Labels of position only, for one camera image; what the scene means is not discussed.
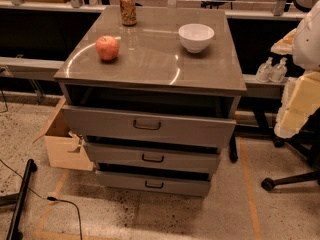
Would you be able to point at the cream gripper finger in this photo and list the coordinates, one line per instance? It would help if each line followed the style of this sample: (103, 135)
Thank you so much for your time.
(285, 45)
(300, 100)

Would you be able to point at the red apple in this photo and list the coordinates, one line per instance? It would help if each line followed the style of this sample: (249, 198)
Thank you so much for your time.
(107, 47)

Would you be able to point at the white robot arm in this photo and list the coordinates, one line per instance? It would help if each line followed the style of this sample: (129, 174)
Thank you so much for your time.
(306, 46)

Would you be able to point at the white bowl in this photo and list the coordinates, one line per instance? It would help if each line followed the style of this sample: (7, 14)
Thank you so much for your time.
(195, 37)

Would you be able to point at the right clear sanitizer bottle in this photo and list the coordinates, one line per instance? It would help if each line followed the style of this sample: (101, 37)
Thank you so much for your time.
(278, 71)

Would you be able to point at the clear sanitizer bottle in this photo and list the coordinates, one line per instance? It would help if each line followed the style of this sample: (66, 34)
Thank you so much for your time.
(278, 71)
(264, 70)

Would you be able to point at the left clear sanitizer bottle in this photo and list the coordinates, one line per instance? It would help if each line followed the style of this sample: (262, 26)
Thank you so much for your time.
(264, 70)

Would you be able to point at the black office chair base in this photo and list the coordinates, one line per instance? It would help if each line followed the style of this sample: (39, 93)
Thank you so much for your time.
(305, 146)

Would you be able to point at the grey drawer cabinet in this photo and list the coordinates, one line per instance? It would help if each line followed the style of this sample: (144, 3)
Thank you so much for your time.
(153, 73)

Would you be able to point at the bottom grey drawer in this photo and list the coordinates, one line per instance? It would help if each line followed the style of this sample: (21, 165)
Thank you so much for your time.
(153, 184)

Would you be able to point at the grey drawer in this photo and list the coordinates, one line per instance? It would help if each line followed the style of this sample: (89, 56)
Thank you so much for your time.
(152, 158)
(153, 184)
(160, 128)

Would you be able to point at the brown drink can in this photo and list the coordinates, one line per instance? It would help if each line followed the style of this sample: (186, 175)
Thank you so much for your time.
(128, 12)

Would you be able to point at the middle grey drawer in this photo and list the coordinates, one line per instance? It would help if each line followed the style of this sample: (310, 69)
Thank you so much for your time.
(152, 158)

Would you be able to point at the top grey drawer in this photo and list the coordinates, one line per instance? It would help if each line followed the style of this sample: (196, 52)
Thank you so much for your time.
(160, 128)

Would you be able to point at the cardboard box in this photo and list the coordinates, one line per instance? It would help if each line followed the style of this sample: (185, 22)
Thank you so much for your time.
(64, 148)

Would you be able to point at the black stand leg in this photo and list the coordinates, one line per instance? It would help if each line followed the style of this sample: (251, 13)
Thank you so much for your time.
(17, 200)

